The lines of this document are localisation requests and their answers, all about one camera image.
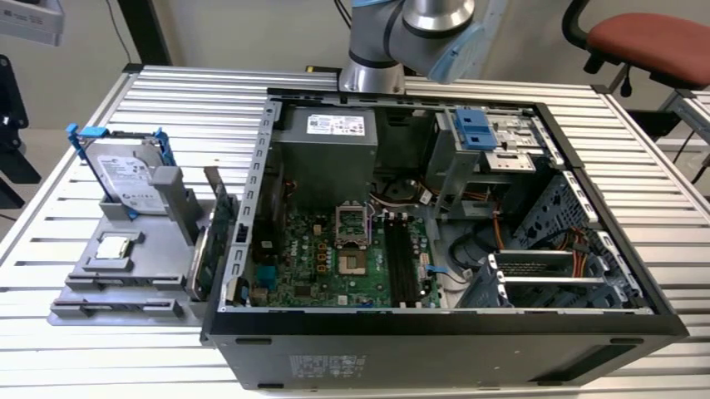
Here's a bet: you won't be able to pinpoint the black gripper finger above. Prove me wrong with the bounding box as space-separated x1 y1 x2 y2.
0 53 43 209

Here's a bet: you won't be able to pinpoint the RAM memory stick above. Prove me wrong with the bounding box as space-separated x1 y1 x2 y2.
55 302 181 312
69 278 181 288

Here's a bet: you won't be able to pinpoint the hard disk in blue carrier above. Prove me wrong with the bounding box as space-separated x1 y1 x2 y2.
64 122 179 220

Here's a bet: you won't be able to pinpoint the silver CPU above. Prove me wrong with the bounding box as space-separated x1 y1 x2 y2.
95 236 135 259

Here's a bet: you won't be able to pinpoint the grey parts rack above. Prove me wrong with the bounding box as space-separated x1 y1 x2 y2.
47 165 245 328

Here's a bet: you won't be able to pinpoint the green graphics card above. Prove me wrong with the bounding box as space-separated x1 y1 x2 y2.
185 165 240 303

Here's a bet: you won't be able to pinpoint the grey power supply unit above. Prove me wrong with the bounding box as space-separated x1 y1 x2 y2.
271 106 379 209

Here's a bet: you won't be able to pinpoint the teal chip heatsink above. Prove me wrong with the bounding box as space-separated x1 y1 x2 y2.
253 265 279 290

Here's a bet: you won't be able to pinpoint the metal socket cover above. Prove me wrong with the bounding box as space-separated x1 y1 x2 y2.
335 200 371 249

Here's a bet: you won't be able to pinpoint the green motherboard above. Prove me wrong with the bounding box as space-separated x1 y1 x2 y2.
252 207 444 309

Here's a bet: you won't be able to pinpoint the CPU socket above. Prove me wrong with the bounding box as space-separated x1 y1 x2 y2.
337 248 371 278

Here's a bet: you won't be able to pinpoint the metal drive cage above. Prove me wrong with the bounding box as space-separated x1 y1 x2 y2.
431 106 555 218

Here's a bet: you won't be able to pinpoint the black open PC case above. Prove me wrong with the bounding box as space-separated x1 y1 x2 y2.
199 85 688 392

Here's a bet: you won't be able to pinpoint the grey metal disk bay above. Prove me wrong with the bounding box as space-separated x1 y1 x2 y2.
459 248 644 311

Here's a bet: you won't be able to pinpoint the red office chair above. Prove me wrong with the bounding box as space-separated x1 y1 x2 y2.
560 0 710 100

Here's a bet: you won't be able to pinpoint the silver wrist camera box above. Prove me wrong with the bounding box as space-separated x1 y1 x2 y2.
0 0 63 47

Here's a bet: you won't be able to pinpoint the black vertical post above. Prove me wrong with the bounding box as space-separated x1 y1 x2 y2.
115 0 173 67

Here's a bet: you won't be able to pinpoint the wire locking lever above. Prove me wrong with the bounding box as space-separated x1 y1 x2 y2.
363 207 390 249

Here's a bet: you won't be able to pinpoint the yellow white wire bundle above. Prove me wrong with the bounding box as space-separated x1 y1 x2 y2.
368 176 438 209

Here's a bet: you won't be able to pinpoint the blue plastic drive bracket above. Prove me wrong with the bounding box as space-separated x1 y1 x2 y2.
452 108 498 151

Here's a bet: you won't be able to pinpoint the black data cable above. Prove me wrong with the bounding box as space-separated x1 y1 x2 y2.
448 232 492 273

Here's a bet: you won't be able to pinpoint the orange wire bundle black plug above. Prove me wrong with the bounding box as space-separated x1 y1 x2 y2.
464 186 507 253

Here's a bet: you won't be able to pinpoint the red orange yellow wires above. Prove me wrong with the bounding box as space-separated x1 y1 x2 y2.
551 227 592 280

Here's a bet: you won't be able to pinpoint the aluminium frame side table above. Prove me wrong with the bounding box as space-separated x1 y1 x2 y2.
654 86 710 184

